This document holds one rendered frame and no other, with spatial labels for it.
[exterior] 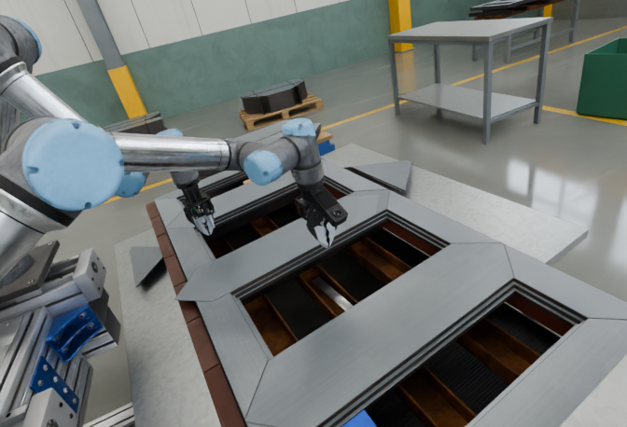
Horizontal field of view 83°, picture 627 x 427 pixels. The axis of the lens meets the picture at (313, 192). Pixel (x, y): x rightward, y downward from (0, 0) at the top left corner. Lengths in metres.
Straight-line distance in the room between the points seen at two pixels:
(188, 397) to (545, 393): 0.80
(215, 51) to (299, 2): 2.02
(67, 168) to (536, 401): 0.79
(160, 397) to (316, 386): 0.50
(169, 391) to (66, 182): 0.74
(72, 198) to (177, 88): 7.37
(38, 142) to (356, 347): 0.66
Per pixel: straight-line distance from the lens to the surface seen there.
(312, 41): 8.43
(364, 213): 1.20
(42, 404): 0.85
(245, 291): 1.05
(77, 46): 7.93
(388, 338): 0.83
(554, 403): 0.79
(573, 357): 0.85
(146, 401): 1.17
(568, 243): 1.26
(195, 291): 1.11
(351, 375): 0.79
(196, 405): 1.08
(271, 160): 0.77
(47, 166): 0.54
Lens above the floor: 1.50
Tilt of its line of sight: 28 degrees down
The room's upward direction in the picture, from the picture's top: 13 degrees counter-clockwise
